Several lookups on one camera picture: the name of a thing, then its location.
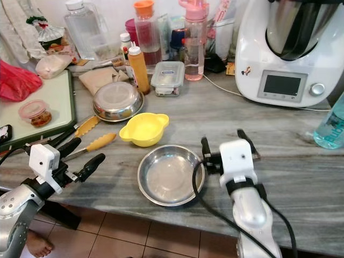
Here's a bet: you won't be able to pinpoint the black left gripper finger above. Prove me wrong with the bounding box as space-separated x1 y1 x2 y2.
58 138 81 159
81 154 106 182

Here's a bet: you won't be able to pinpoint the yellow tipped metal tongs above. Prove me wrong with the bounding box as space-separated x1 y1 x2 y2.
51 116 118 161

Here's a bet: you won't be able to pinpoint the brown wooden stick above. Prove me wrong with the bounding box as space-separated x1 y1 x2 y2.
23 139 46 148

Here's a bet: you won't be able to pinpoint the shallow stainless steel plate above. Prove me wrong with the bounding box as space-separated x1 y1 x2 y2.
137 145 206 207

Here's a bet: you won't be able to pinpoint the small jar with pink lid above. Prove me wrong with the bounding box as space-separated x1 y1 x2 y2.
18 99 53 128

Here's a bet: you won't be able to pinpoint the white tray with green rim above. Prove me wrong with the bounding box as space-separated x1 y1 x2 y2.
0 70 77 151

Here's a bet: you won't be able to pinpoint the yellow plastic bowl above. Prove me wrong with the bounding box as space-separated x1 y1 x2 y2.
119 112 170 148

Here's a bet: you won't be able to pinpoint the black smartphone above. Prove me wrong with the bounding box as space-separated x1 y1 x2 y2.
0 124 14 146

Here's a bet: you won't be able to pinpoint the lidded stainless steel bowl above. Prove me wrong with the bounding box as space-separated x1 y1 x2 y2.
92 81 145 123

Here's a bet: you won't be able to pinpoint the brown paper pouch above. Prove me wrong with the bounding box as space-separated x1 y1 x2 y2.
78 67 130 96

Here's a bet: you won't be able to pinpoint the black power adapter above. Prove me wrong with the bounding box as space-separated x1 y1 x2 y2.
204 53 226 74

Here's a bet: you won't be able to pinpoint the red plastic bag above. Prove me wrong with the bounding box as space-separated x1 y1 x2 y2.
0 59 43 103

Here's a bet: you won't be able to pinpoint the person's bare foot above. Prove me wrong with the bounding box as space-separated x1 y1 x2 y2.
25 231 55 258

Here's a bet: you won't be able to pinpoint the white food processor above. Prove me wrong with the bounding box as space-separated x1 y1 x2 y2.
234 0 344 108

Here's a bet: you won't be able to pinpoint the beige food bag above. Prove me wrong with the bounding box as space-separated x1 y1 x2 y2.
35 54 74 80

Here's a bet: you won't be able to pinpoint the glass container with grey lid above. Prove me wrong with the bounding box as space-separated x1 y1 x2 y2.
150 61 185 97

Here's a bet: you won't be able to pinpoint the clear plastic packet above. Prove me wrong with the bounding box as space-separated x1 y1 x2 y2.
212 16 240 60

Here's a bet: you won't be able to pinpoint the pink water bottle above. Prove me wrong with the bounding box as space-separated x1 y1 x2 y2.
178 0 210 82

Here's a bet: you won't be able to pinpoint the clear plastic food box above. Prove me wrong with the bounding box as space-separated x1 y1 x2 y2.
94 43 123 62

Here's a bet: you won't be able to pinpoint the orange squeeze sauce bottle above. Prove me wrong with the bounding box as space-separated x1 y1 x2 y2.
127 43 150 96

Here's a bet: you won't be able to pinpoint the small red capped sauce bottle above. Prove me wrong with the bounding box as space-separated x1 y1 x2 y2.
122 46 133 77

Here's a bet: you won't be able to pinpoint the gift bag with green bow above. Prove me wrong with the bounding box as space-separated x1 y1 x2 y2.
26 15 68 53

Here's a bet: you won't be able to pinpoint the dark blue jar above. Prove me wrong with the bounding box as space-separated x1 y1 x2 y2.
169 28 186 52

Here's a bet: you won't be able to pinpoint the clear plastic water jug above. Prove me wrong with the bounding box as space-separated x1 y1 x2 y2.
63 0 107 61

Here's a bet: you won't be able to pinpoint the small white capped bottle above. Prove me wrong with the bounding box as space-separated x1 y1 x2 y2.
120 32 133 52

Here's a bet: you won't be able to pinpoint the clear bottle with orange cap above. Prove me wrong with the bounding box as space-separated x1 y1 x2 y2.
133 0 162 67

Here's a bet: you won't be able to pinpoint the patterned white hanging towel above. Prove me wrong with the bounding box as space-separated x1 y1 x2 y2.
0 0 45 64

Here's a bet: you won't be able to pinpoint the magenta plastic cup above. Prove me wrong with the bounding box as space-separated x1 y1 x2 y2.
125 19 139 44

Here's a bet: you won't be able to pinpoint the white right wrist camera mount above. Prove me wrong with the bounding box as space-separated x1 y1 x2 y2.
219 140 259 189

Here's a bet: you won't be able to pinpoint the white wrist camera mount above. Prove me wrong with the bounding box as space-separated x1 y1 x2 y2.
29 144 62 194
219 140 259 189

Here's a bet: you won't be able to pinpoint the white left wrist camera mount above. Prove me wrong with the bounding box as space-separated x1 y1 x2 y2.
29 144 62 194

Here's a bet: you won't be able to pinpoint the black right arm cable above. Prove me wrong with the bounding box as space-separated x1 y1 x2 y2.
268 200 299 258
191 160 277 258

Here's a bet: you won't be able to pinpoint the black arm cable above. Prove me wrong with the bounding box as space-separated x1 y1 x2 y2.
191 160 277 258
268 200 299 258
0 145 33 163

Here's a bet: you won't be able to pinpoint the white power cable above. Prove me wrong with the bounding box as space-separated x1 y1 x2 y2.
203 74 344 112

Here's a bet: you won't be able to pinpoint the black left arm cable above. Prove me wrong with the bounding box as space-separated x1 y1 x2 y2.
0 145 33 163

